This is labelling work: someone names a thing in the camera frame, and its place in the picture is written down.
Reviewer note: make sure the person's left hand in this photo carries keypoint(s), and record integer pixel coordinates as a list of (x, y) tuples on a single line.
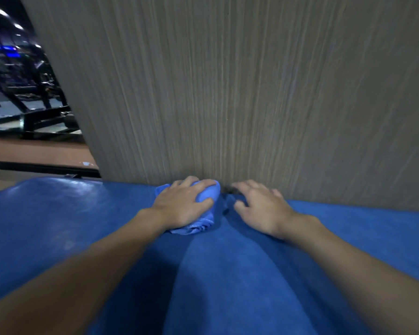
[(178, 205)]

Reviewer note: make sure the person's right hand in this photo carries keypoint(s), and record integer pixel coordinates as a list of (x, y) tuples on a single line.
[(265, 212)]

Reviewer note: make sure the blue microfibre cloth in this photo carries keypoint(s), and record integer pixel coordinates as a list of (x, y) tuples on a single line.
[(209, 193)]

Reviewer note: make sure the blue bench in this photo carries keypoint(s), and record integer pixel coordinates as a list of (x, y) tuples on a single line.
[(230, 275)]

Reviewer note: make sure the person's left forearm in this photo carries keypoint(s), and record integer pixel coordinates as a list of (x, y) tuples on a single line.
[(66, 282)]

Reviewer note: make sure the person's right forearm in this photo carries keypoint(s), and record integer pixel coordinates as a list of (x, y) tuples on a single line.
[(370, 272)]

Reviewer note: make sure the black framed wall mirror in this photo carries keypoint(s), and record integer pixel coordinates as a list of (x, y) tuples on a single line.
[(17, 83)]

